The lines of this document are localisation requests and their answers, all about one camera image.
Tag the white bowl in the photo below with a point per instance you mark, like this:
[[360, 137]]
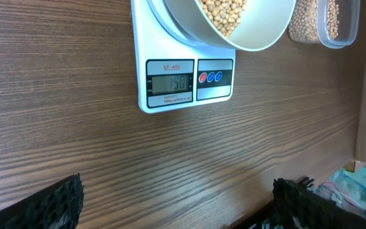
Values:
[[262, 23]]

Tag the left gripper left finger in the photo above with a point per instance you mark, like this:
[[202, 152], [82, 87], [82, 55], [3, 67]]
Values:
[[57, 206]]

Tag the white digital kitchen scale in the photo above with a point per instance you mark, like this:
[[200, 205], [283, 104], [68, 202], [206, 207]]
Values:
[[175, 70]]

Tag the soybeans pile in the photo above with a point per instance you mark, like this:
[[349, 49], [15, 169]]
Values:
[[303, 26]]

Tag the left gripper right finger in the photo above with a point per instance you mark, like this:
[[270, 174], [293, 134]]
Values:
[[298, 207]]

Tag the soybeans in bowl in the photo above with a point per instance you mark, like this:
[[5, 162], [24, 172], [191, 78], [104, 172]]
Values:
[[225, 15]]

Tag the clear plastic container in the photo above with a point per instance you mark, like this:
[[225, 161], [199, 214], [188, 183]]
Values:
[[349, 14]]

